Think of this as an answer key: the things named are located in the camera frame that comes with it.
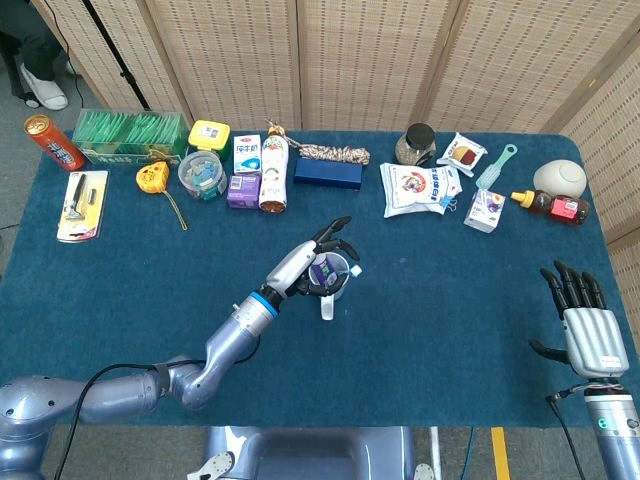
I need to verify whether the yellow tape measure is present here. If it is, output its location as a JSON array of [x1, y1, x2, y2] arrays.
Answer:
[[135, 160, 190, 232]]

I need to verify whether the green container with yellow lid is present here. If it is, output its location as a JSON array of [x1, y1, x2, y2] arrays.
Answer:
[[187, 119, 232, 162]]

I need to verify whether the white bag with blue print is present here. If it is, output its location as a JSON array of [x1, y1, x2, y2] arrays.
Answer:
[[379, 162, 464, 219]]

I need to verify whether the braided multicolour rope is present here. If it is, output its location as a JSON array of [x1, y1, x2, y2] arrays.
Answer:
[[264, 118, 372, 166]]

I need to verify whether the pale green brush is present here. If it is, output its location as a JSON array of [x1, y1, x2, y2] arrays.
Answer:
[[475, 143, 519, 191]]

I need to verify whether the small purple box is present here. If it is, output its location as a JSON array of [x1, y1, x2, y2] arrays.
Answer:
[[226, 173, 262, 210]]

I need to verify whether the seated person with white shoe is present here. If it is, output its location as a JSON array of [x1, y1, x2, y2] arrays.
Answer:
[[0, 0, 70, 112]]

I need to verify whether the orange drink can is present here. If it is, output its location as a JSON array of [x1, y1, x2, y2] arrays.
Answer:
[[23, 114, 87, 172]]

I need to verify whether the purple and white toothpaste tube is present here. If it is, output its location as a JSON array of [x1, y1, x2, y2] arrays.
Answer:
[[309, 253, 339, 290]]

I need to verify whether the glass jar with black lid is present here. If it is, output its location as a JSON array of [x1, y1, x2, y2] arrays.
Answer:
[[395, 122, 437, 168]]

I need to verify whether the navy blue rectangular box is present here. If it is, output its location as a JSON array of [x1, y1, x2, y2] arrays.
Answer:
[[292, 157, 364, 191]]

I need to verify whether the white and purple drink carton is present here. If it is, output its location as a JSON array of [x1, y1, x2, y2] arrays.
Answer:
[[463, 188, 507, 235]]

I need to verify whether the beige bowl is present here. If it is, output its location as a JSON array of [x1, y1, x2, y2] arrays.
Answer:
[[532, 159, 588, 197]]

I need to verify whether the white drink bottle red cap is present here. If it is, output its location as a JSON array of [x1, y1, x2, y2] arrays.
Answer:
[[258, 127, 290, 215]]

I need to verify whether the white and blue milk carton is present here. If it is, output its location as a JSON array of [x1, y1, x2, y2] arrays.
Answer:
[[232, 134, 263, 176]]

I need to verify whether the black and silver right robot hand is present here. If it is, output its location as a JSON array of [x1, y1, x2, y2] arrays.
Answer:
[[528, 260, 630, 379]]

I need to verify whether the honey bottle with yellow cap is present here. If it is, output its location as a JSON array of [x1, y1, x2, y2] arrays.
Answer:
[[510, 189, 591, 227]]

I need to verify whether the razor in blister pack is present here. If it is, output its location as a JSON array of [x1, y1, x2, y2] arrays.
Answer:
[[56, 170, 109, 245]]

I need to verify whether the green tea bag box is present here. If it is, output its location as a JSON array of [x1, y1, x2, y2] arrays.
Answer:
[[72, 108, 190, 167]]

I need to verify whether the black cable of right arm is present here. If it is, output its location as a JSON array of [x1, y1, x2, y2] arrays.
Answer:
[[545, 384, 586, 480]]

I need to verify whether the blue table cloth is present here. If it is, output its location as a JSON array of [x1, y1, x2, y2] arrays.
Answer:
[[0, 130, 640, 429]]

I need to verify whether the clear round tub of clips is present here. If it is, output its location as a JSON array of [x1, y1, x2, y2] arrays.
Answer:
[[177, 150, 229, 202]]

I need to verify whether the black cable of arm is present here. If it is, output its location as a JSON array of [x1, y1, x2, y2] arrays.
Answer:
[[52, 347, 261, 480], [545, 384, 586, 480]]

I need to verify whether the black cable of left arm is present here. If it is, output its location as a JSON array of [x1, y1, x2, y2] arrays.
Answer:
[[52, 347, 261, 480]]

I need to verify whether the blue floor cable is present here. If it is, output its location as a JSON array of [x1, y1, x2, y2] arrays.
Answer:
[[459, 427, 476, 480]]

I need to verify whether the white and pale blue cup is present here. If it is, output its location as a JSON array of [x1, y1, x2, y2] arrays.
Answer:
[[307, 252, 354, 323]]

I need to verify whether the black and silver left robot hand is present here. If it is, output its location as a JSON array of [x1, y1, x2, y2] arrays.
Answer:
[[262, 215, 361, 300]]

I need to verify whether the grey-blue robot torso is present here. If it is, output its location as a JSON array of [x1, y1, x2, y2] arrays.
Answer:
[[187, 425, 436, 480]]

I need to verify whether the black tripod stand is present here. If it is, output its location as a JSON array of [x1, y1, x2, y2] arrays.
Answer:
[[82, 0, 151, 111]]

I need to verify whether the white snack packet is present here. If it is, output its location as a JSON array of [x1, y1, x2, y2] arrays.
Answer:
[[436, 132, 489, 178]]

